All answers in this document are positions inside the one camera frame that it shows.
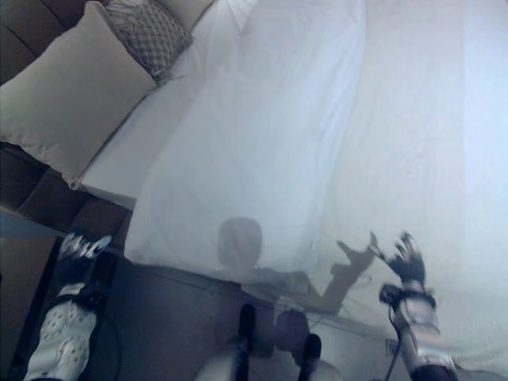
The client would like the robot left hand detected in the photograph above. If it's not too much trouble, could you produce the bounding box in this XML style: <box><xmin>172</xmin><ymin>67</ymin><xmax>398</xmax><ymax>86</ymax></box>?
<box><xmin>56</xmin><ymin>232</ymin><xmax>117</xmax><ymax>289</ymax></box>

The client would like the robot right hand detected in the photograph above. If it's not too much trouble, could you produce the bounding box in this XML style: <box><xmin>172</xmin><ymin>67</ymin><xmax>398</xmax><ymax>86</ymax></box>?
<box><xmin>375</xmin><ymin>231</ymin><xmax>428</xmax><ymax>284</ymax></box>

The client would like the white bed sheet mattress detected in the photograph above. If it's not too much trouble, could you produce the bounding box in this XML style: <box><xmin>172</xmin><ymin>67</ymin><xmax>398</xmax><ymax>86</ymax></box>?
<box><xmin>80</xmin><ymin>0</ymin><xmax>508</xmax><ymax>374</ymax></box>

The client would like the robot right leg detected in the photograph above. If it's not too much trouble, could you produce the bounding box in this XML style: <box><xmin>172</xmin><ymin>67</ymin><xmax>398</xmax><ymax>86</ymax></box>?
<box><xmin>293</xmin><ymin>332</ymin><xmax>344</xmax><ymax>381</ymax></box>

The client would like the plain beige pillow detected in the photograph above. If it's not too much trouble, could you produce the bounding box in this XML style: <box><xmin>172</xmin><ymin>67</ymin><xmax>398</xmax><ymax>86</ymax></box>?
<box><xmin>0</xmin><ymin>1</ymin><xmax>158</xmax><ymax>191</ymax></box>

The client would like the white duvet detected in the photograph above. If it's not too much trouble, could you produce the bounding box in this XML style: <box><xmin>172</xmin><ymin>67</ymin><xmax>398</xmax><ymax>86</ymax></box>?
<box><xmin>123</xmin><ymin>0</ymin><xmax>367</xmax><ymax>279</ymax></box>

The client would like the patterned brown cushion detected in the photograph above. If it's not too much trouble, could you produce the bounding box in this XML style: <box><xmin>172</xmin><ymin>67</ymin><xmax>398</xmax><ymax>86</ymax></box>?
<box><xmin>103</xmin><ymin>0</ymin><xmax>194</xmax><ymax>77</ymax></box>

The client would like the cream pillow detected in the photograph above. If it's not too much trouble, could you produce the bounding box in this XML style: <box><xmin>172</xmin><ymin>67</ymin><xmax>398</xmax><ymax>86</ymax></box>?
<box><xmin>161</xmin><ymin>0</ymin><xmax>218</xmax><ymax>29</ymax></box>

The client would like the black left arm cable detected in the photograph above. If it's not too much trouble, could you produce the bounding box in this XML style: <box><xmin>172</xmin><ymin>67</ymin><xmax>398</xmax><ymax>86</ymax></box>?
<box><xmin>93</xmin><ymin>305</ymin><xmax>122</xmax><ymax>381</ymax></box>

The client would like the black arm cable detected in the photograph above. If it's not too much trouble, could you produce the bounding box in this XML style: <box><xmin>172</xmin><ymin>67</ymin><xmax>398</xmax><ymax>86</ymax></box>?
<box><xmin>93</xmin><ymin>305</ymin><xmax>122</xmax><ymax>381</ymax></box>
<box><xmin>379</xmin><ymin>305</ymin><xmax>400</xmax><ymax>381</ymax></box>

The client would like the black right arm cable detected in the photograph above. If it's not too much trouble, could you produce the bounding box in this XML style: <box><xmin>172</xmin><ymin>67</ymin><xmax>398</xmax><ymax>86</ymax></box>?
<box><xmin>379</xmin><ymin>305</ymin><xmax>400</xmax><ymax>381</ymax></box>

